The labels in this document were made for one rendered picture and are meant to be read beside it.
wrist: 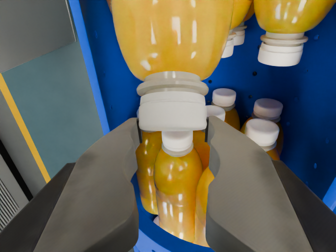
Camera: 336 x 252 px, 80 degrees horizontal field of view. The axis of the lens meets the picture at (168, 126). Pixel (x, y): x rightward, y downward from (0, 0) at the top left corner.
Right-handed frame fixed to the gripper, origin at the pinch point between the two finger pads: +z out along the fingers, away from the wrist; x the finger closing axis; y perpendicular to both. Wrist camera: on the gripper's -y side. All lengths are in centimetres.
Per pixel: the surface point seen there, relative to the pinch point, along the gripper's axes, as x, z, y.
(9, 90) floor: -121, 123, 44
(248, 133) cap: 9.0, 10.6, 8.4
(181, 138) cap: 0.6, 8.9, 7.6
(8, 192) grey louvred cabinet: -148, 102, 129
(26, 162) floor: -139, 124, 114
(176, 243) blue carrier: -0.2, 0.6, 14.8
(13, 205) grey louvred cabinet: -148, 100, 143
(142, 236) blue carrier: -3.8, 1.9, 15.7
